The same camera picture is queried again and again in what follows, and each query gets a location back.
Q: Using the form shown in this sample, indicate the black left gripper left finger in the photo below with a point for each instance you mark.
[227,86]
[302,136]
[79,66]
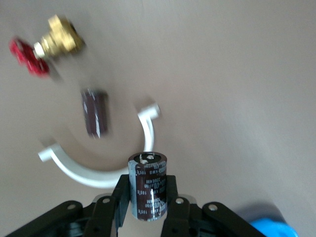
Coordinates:
[103,214]

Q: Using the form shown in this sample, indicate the blue plastic tray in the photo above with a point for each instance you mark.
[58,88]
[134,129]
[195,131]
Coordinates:
[274,229]

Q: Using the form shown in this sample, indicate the dark brown electrolytic capacitor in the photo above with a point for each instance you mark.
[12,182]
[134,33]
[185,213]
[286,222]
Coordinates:
[95,113]
[148,187]

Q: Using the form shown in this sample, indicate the white semicircular pipe clamp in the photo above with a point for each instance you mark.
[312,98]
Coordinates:
[148,128]

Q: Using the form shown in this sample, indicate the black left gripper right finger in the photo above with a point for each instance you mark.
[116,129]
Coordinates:
[180,217]

